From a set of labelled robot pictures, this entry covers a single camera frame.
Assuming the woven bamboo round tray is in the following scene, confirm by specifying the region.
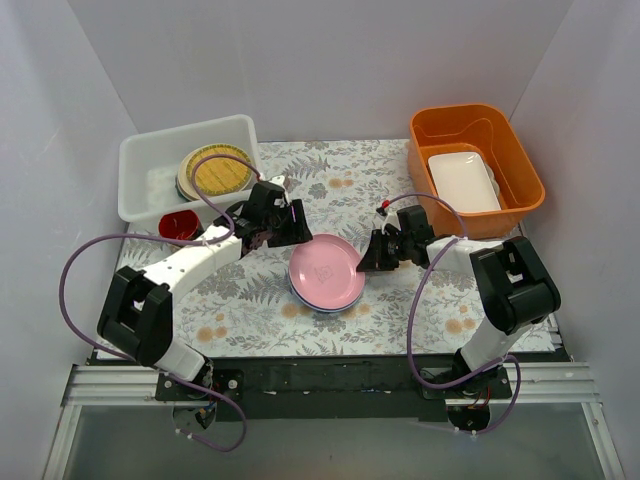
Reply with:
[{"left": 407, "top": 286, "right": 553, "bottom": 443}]
[{"left": 184, "top": 143, "right": 254, "bottom": 197}]

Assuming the white rectangular dish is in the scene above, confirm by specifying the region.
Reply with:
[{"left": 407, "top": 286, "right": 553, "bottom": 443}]
[{"left": 427, "top": 151, "right": 501, "bottom": 214}]

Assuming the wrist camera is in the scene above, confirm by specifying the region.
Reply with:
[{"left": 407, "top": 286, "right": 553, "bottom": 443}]
[
  {"left": 270, "top": 175, "right": 289, "bottom": 191},
  {"left": 376, "top": 200, "right": 400, "bottom": 234}
]

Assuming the white plastic bin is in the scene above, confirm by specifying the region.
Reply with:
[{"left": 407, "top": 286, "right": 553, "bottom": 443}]
[{"left": 118, "top": 114, "right": 264, "bottom": 233}]

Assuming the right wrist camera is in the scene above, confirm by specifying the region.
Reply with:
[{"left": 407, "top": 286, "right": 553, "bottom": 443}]
[{"left": 376, "top": 200, "right": 400, "bottom": 234}]

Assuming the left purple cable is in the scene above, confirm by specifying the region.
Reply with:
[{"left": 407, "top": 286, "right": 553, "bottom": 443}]
[{"left": 58, "top": 153, "right": 264, "bottom": 452}]

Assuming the pink round plate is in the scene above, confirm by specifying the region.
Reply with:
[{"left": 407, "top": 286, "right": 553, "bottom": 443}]
[{"left": 288, "top": 233, "right": 365, "bottom": 309}]

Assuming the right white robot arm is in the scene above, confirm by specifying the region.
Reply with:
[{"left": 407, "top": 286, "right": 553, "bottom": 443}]
[{"left": 357, "top": 202, "right": 561, "bottom": 398}]

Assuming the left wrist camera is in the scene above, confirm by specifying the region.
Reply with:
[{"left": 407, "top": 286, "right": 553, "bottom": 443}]
[{"left": 270, "top": 175, "right": 289, "bottom": 191}]

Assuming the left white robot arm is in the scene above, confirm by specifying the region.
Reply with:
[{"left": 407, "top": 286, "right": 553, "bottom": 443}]
[{"left": 97, "top": 176, "right": 313, "bottom": 400}]

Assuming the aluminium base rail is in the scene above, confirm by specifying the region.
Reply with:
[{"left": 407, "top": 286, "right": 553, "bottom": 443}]
[{"left": 45, "top": 353, "right": 625, "bottom": 479}]

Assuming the light blue round plate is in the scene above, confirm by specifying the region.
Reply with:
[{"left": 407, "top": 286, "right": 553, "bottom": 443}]
[{"left": 289, "top": 282, "right": 362, "bottom": 314}]

